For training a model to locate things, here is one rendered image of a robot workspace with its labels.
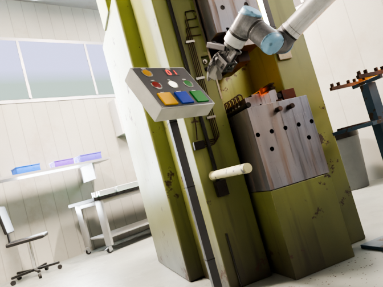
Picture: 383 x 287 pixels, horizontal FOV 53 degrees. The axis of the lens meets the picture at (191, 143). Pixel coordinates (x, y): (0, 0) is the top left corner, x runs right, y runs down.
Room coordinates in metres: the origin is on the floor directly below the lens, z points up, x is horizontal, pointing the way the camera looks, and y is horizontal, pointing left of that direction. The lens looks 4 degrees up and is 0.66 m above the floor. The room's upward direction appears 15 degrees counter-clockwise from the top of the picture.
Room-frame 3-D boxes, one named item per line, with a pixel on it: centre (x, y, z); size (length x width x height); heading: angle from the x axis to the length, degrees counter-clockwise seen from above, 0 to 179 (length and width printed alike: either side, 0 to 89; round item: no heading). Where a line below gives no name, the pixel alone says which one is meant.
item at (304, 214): (2.32, -0.42, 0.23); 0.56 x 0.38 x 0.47; 19
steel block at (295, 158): (2.32, -0.42, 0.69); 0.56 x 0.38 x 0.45; 19
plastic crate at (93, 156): (5.32, 1.45, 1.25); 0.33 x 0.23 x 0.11; 134
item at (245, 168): (1.90, -0.14, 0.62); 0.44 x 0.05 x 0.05; 19
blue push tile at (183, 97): (1.75, -0.02, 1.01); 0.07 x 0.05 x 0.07; 134
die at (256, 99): (2.30, -0.37, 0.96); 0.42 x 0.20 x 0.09; 19
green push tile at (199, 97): (1.82, -0.09, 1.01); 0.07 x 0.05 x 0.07; 134
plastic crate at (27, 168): (4.73, 2.06, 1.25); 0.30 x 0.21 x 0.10; 134
